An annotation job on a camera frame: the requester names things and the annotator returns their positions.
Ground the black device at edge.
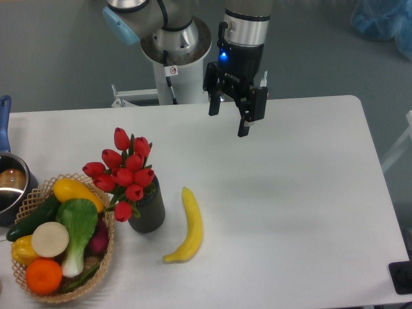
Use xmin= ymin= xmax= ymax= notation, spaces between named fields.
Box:
xmin=388 ymin=261 xmax=411 ymax=295

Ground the blue handled saucepan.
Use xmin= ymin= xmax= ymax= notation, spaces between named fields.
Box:
xmin=1 ymin=95 xmax=38 ymax=227

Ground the orange fruit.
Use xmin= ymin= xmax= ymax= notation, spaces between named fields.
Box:
xmin=25 ymin=258 xmax=62 ymax=295

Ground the red tulip bouquet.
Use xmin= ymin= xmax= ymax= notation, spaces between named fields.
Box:
xmin=82 ymin=127 xmax=156 ymax=222

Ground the yellow banana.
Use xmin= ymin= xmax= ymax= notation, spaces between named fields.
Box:
xmin=163 ymin=187 xmax=203 ymax=264

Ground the yellow squash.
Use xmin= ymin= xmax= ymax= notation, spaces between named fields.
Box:
xmin=53 ymin=178 xmax=105 ymax=213

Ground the dark grey ribbed vase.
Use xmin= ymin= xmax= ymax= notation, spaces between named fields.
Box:
xmin=128 ymin=176 xmax=165 ymax=234

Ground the woven wicker basket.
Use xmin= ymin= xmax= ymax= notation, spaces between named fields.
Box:
xmin=12 ymin=173 xmax=115 ymax=304

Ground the green cucumber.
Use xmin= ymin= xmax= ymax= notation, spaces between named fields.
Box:
xmin=6 ymin=193 xmax=61 ymax=242

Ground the green bean pod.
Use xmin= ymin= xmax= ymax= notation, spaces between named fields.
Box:
xmin=61 ymin=264 xmax=100 ymax=294

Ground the green bok choy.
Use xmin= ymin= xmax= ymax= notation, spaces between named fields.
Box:
xmin=56 ymin=198 xmax=98 ymax=277

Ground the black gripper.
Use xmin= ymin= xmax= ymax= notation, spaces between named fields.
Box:
xmin=203 ymin=43 xmax=268 ymax=137

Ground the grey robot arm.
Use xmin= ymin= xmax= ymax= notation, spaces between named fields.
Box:
xmin=102 ymin=1 xmax=273 ymax=137

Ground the blue plastic bag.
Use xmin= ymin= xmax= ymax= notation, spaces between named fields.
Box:
xmin=351 ymin=1 xmax=411 ymax=60

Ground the white round radish slice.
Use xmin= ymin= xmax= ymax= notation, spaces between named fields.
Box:
xmin=32 ymin=221 xmax=69 ymax=258

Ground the white frame at right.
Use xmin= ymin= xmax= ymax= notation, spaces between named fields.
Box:
xmin=380 ymin=110 xmax=411 ymax=174

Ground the yellow bell pepper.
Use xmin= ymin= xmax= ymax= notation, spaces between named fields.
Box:
xmin=12 ymin=235 xmax=40 ymax=266

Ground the purple sweet potato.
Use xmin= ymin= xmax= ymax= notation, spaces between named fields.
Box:
xmin=88 ymin=218 xmax=109 ymax=254

